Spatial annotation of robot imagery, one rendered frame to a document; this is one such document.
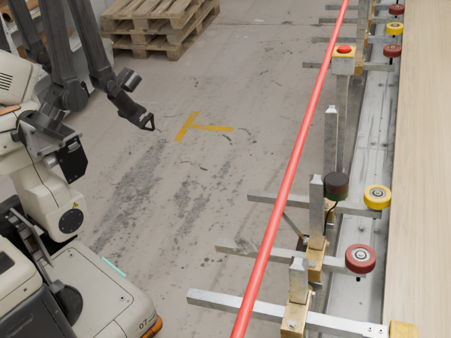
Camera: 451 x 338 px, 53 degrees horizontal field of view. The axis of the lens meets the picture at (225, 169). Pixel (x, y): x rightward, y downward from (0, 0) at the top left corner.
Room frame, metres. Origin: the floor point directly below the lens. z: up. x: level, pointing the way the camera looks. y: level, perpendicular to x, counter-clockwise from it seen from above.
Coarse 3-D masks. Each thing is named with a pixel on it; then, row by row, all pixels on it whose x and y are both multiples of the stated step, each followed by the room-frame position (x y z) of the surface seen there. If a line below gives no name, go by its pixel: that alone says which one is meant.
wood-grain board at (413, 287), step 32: (416, 0) 2.42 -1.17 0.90; (448, 0) 2.35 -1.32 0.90; (416, 32) 2.03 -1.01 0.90; (448, 32) 1.98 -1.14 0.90; (416, 64) 1.72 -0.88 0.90; (448, 64) 1.68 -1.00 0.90; (416, 96) 1.48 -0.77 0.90; (448, 96) 1.45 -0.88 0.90; (416, 128) 1.28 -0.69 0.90; (448, 128) 1.25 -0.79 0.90; (416, 160) 1.11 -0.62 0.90; (448, 160) 1.09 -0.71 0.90; (416, 192) 0.97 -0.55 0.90; (448, 192) 0.95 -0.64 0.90; (416, 224) 0.84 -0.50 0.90; (448, 224) 0.83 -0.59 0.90; (416, 256) 0.74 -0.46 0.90; (448, 256) 0.72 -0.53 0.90; (416, 288) 0.64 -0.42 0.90; (448, 288) 0.63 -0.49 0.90; (384, 320) 0.57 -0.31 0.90; (416, 320) 0.56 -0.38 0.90; (448, 320) 0.55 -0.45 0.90
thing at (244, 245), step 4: (240, 236) 0.94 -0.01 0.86; (236, 240) 0.92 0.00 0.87; (240, 240) 0.91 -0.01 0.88; (244, 240) 0.90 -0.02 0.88; (248, 240) 0.91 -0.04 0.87; (252, 240) 0.90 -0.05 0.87; (256, 240) 0.90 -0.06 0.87; (236, 244) 0.90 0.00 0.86; (240, 244) 0.90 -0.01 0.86; (244, 244) 0.89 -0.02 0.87; (248, 244) 0.89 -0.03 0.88; (252, 244) 0.88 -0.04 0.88; (256, 244) 0.88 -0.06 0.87; (260, 244) 0.88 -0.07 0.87; (236, 248) 0.88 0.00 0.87; (240, 248) 0.88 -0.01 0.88; (244, 248) 0.88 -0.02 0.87; (248, 248) 0.88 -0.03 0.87; (252, 248) 0.87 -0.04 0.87; (256, 248) 0.88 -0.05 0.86; (236, 252) 0.88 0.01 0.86; (240, 252) 0.87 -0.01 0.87; (244, 252) 0.87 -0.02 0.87; (248, 252) 0.87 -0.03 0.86
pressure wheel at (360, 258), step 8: (352, 248) 0.79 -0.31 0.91; (360, 248) 0.79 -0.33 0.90; (368, 248) 0.78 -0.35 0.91; (352, 256) 0.76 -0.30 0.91; (360, 256) 0.76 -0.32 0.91; (368, 256) 0.76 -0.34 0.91; (376, 256) 0.75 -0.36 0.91; (352, 264) 0.74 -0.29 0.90; (360, 264) 0.73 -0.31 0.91; (368, 264) 0.73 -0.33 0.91; (360, 272) 0.73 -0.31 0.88; (368, 272) 0.73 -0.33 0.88
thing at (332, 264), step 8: (224, 240) 0.93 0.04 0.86; (232, 240) 0.93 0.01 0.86; (216, 248) 0.92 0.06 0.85; (224, 248) 0.91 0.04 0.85; (232, 248) 0.90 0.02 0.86; (272, 248) 0.87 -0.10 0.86; (280, 248) 0.87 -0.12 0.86; (248, 256) 0.88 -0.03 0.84; (256, 256) 0.87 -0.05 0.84; (272, 256) 0.85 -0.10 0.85; (280, 256) 0.84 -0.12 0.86; (288, 256) 0.83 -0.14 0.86; (304, 256) 0.82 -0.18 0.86; (328, 256) 0.81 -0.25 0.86; (328, 264) 0.78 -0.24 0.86; (336, 264) 0.78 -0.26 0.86; (344, 264) 0.78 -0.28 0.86; (336, 272) 0.78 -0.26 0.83; (344, 272) 0.77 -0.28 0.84; (352, 272) 0.76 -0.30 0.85
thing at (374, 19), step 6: (324, 18) 2.50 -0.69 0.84; (330, 18) 2.48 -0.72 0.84; (336, 18) 2.47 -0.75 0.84; (348, 18) 2.45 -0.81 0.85; (354, 18) 2.43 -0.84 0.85; (372, 18) 2.39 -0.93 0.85; (378, 18) 2.38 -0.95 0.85; (384, 18) 2.37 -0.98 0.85; (390, 18) 2.36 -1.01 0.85; (396, 18) 2.35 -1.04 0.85
